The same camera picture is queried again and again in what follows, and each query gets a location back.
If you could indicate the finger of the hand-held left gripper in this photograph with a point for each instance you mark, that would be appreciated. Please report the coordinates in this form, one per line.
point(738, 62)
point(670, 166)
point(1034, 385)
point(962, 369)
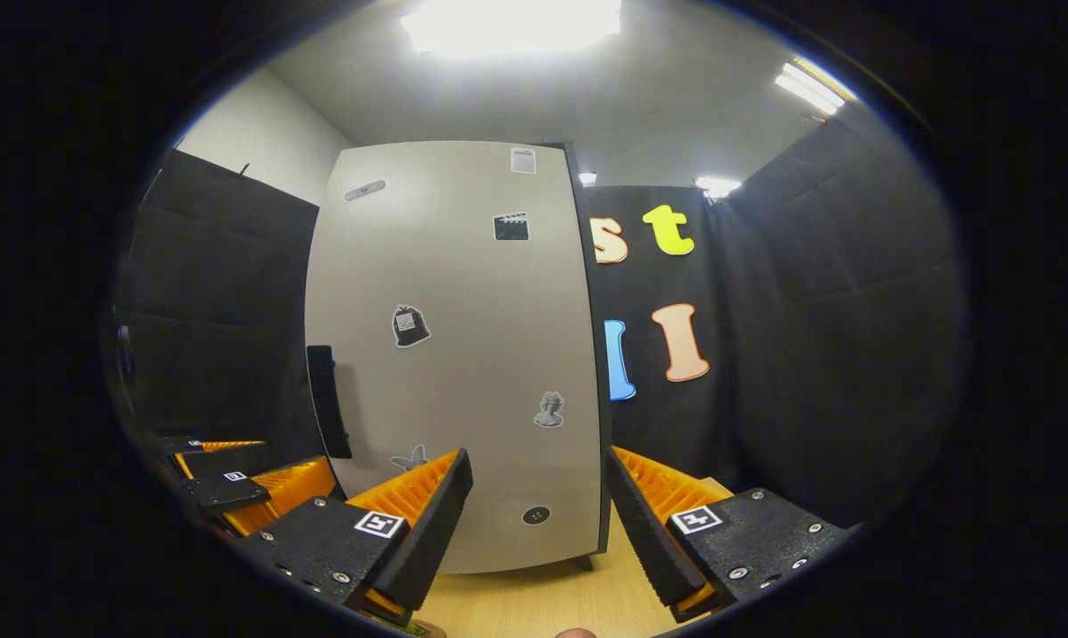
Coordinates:
point(232, 490)
point(223, 456)

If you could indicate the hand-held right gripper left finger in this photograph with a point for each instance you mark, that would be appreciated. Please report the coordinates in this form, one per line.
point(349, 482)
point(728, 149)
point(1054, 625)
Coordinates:
point(432, 536)

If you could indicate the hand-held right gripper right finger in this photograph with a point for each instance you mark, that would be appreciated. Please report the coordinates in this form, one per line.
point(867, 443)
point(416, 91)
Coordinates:
point(644, 536)

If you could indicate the grey cabinet door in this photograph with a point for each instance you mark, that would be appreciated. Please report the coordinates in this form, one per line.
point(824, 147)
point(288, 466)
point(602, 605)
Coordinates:
point(471, 354)

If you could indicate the black backdrop cloth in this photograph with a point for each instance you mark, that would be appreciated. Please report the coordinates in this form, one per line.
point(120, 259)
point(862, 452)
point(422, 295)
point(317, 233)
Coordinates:
point(817, 337)

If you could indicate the long ceiling light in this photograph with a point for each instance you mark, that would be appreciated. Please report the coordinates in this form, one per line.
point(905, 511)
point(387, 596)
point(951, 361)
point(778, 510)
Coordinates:
point(810, 86)

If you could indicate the large ceiling light panel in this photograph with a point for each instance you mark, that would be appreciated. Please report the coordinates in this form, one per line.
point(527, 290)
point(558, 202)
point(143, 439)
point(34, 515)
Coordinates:
point(511, 22)

